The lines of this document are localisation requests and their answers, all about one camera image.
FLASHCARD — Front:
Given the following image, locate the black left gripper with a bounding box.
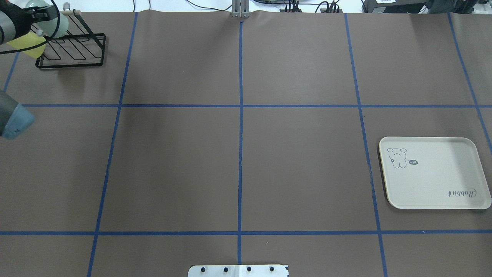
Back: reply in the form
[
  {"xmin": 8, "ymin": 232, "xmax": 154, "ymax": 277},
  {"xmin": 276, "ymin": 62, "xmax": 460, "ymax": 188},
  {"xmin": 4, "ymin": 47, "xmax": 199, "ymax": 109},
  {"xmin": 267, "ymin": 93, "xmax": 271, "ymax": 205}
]
[{"xmin": 0, "ymin": 3, "xmax": 58, "ymax": 40}]

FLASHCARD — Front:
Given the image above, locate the pale green cup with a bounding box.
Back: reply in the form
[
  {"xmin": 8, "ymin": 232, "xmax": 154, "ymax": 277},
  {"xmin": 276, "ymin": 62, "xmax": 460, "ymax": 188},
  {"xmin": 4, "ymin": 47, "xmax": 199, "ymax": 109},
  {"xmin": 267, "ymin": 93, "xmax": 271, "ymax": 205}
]
[{"xmin": 25, "ymin": 0, "xmax": 69, "ymax": 39}]

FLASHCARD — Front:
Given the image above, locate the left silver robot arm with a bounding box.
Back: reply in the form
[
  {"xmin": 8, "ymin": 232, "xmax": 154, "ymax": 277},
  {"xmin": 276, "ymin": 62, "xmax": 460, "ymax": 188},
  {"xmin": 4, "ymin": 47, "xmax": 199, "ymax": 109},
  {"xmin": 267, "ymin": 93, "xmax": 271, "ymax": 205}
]
[{"xmin": 0, "ymin": 0, "xmax": 60, "ymax": 140}]

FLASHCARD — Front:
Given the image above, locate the yellow cup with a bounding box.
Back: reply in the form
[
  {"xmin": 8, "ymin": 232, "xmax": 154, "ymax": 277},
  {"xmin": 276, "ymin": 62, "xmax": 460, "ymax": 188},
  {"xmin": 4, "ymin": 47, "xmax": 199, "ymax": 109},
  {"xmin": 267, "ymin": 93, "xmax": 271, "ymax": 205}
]
[{"xmin": 7, "ymin": 31, "xmax": 46, "ymax": 58}]

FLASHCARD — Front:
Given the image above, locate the cream rabbit tray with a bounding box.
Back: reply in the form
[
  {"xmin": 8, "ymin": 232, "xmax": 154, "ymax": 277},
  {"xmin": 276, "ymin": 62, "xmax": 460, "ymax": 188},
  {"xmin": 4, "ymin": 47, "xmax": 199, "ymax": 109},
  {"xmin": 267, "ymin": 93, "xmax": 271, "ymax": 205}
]
[{"xmin": 379, "ymin": 137, "xmax": 491, "ymax": 209}]

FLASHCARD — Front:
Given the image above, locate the black box with label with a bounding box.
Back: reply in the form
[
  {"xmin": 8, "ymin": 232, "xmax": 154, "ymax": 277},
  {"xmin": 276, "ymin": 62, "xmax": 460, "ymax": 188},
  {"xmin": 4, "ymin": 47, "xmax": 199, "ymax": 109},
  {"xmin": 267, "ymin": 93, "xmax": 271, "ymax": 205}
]
[{"xmin": 361, "ymin": 0, "xmax": 427, "ymax": 14}]

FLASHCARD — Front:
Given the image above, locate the black wire cup rack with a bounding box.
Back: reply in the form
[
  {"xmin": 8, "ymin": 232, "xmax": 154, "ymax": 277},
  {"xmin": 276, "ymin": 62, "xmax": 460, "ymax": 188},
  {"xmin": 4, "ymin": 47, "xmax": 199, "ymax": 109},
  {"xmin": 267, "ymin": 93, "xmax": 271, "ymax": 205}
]
[{"xmin": 35, "ymin": 2, "xmax": 107, "ymax": 70}]

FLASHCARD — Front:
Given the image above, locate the aluminium frame post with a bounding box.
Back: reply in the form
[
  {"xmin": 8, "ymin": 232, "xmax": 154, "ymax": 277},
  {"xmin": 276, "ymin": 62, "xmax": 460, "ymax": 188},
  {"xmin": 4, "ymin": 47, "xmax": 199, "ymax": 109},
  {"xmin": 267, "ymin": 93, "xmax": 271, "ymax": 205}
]
[{"xmin": 231, "ymin": 0, "xmax": 251, "ymax": 19}]

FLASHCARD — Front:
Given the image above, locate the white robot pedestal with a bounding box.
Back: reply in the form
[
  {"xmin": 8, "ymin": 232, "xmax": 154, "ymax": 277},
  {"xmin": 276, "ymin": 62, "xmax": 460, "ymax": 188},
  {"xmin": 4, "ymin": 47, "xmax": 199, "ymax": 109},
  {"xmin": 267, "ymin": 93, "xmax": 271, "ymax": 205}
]
[{"xmin": 188, "ymin": 264, "xmax": 289, "ymax": 277}]

